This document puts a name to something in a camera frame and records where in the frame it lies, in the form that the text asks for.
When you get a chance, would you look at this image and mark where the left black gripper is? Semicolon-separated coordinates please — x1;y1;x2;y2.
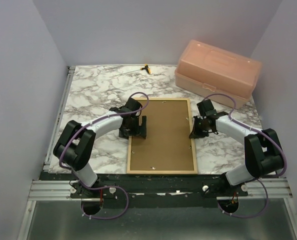
120;116;146;140

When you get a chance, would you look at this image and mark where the brown frame backing board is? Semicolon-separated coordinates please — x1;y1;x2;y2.
129;100;195;171

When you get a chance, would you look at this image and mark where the wooden picture frame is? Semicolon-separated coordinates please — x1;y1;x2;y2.
125;98;199;175

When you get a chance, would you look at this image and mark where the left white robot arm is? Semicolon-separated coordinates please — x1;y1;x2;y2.
53;97;147;198

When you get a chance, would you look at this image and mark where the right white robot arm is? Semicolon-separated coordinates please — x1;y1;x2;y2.
189;99;286;196

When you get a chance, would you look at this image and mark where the pink translucent plastic box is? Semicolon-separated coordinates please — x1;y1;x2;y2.
174;40;262;109

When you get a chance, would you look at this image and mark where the yellow black hex key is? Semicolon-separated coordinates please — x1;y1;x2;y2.
113;64;151;77

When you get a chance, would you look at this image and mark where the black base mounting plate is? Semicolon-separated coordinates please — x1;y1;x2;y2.
70;174;248;209

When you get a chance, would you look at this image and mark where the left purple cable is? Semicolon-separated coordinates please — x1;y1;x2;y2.
58;92;150;221

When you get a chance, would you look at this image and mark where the purple cable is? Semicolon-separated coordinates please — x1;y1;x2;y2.
58;92;150;221
204;93;288;219

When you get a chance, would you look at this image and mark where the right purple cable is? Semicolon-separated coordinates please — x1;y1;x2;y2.
204;93;288;219

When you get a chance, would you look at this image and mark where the aluminium rail left side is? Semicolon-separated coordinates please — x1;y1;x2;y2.
42;66;76;172

